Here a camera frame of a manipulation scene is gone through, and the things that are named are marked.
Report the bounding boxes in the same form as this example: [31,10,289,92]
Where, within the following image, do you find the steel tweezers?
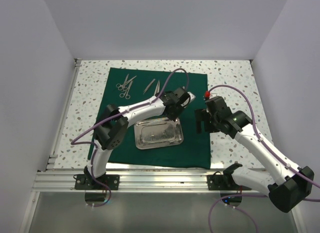
[143,78,156,95]
[154,80,161,96]

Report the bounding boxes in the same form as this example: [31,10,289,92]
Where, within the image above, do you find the stainless steel instrument tray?
[134,117,184,150]

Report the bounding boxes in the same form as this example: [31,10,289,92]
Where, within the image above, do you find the steel scissors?
[119,81,133,100]

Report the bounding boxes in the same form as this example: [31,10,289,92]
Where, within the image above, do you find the green surgical cloth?
[96,68,211,169]

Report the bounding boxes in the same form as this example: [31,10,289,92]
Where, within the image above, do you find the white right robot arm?
[194,96,315,213]

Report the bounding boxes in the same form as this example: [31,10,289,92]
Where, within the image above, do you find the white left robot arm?
[84,87,196,190]

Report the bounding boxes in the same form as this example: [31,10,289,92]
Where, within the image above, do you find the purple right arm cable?
[204,84,320,233]

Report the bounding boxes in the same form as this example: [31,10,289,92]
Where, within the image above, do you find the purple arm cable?
[70,68,190,208]
[204,84,320,233]

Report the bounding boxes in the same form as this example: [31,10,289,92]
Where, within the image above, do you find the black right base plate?
[206,171,251,191]

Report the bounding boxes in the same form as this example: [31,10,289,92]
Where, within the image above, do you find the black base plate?
[206,171,251,191]
[73,174,120,190]

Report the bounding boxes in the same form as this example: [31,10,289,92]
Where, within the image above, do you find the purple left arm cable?
[70,68,190,208]

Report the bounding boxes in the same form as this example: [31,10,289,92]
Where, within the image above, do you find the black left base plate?
[73,174,120,190]

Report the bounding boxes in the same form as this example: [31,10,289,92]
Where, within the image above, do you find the aluminium front rail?
[31,167,297,194]

